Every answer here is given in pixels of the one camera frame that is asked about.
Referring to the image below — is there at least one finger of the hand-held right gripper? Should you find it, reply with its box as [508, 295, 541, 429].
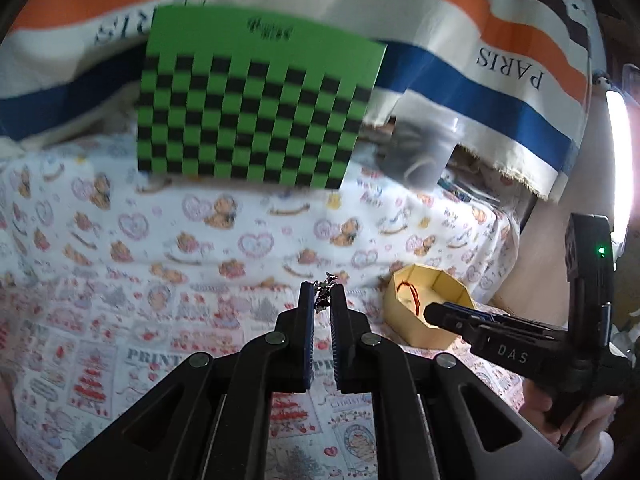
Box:
[424, 302, 484, 344]
[442, 302, 571, 334]

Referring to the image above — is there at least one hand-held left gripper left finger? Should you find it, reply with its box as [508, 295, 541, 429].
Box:
[56, 282, 317, 480]

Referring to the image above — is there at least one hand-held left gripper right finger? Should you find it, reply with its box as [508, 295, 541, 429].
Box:
[329, 284, 583, 480]

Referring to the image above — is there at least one red string bracelet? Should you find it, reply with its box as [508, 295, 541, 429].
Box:
[395, 281, 422, 319]

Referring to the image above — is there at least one yellow octagonal cardboard box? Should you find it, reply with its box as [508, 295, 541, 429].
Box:
[382, 262, 477, 349]

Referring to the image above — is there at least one small silver chain jewelry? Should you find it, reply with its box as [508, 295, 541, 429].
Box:
[312, 270, 337, 313]

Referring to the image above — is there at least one person's right forearm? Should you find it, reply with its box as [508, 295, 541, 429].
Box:
[560, 430, 619, 480]

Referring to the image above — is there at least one person's right hand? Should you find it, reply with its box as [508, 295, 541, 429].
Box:
[520, 375, 621, 454]

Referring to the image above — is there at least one white tube lamp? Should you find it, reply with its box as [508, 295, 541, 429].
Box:
[592, 65, 637, 261]

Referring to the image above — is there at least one bear print bedsheet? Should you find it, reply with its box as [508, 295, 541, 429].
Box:
[0, 130, 526, 311]

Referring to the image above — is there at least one clear plastic jar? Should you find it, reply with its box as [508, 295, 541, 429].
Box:
[382, 115, 461, 189]

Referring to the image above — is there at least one strawberry patchwork print cloth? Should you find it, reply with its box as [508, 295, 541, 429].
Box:
[0, 270, 551, 480]

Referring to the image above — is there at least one green black checkerboard board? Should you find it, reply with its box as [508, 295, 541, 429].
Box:
[135, 4, 390, 192]

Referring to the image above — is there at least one striped orange blue blanket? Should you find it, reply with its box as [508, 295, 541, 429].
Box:
[0, 0, 601, 206]

